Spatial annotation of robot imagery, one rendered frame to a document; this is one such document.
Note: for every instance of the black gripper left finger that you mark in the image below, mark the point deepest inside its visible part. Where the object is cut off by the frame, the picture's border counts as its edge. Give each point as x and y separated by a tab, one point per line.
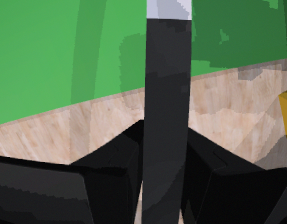
100	188

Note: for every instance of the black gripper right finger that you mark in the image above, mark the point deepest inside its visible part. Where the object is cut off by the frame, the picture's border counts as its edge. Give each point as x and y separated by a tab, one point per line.
220	187

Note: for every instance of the green putting mat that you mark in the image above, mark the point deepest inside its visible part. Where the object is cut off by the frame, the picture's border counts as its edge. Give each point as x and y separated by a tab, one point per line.
55	53

